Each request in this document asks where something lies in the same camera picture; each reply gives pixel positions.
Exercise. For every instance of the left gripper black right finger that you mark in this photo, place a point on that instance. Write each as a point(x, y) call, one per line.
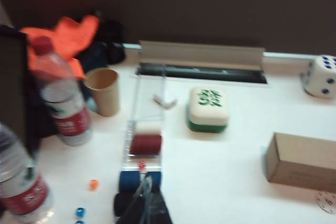
point(160, 208)

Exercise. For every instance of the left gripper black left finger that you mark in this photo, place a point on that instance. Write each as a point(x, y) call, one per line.
point(136, 203)

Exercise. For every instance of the white poker chip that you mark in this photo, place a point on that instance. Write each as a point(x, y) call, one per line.
point(328, 203)

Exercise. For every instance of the clear plastic chip tray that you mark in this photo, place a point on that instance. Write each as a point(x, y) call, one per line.
point(147, 113)

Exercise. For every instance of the long brown cardboard box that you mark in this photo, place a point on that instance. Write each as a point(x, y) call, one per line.
point(302, 161)

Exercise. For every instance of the black box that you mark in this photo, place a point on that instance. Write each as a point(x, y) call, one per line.
point(13, 82)

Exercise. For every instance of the stack of black chips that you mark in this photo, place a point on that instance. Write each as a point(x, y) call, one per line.
point(124, 207)

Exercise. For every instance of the stack of blue chips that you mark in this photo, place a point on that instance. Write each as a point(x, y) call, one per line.
point(131, 182)

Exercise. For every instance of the small red dice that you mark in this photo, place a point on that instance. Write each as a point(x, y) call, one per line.
point(142, 164)

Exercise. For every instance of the small orange dice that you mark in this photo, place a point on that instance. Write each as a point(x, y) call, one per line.
point(93, 184)

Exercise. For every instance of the small blue dice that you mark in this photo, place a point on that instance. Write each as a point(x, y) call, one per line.
point(80, 212)
point(80, 222)

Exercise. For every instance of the stack of red chips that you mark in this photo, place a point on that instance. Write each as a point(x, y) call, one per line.
point(145, 144)

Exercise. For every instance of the stack of white chips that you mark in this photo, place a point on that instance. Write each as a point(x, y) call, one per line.
point(148, 131)

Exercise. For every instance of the small white angled object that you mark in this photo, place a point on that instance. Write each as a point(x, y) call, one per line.
point(165, 102)

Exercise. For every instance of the large white green mahjong tile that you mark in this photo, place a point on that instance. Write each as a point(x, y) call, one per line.
point(208, 110)

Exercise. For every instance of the paper cup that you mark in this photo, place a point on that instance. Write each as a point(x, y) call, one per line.
point(103, 93)

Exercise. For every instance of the clear water bottle red label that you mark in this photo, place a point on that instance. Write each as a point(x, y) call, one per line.
point(21, 182)
point(63, 95)

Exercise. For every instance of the black bag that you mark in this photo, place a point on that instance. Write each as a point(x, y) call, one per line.
point(110, 43)

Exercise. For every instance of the orange cloth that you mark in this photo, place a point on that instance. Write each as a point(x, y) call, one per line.
point(71, 35)

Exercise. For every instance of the brown desk partition panel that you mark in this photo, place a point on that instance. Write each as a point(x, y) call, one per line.
point(183, 6)

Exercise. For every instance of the white dice with coloured dots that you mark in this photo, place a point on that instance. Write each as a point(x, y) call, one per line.
point(321, 77)

